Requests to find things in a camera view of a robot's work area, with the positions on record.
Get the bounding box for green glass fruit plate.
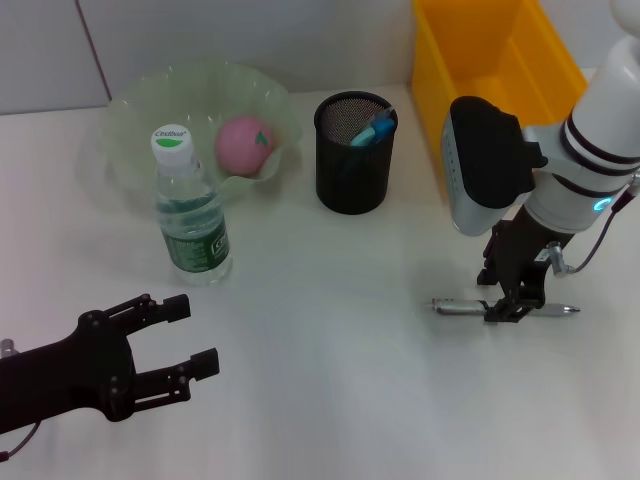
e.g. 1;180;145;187
99;57;304;199

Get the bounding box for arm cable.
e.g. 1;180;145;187
544;174;640;276
0;338;41;460

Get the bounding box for pink toy peach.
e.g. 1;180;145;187
213;115;278;176

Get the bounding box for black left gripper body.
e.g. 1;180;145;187
0;293;194;435

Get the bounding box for black mesh pen holder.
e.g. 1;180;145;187
313;90;400;216

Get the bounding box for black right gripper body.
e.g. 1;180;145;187
477;204;571;301

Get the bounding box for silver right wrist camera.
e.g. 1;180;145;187
440;95;549;237

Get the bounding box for blue scissors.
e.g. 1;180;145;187
342;112;396;186

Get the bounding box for grey white pen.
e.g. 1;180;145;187
430;297;583;317

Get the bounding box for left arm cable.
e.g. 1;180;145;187
0;338;41;460

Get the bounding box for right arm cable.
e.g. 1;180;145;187
544;174;640;276

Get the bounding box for yellow plastic bin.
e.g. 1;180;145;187
411;0;589;191

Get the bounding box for clear water bottle green label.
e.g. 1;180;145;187
150;123;235;288

